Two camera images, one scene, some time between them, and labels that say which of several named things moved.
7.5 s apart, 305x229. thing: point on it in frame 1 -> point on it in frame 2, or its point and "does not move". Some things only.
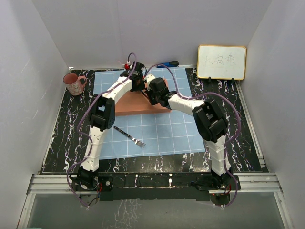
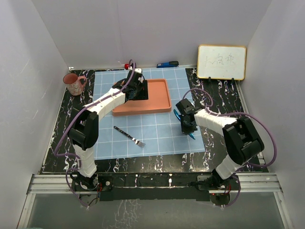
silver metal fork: x=137 y=142 does not move
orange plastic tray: x=137 y=102 does not move
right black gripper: x=152 y=102 -> x=186 y=130
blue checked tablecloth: x=165 y=132 does not move
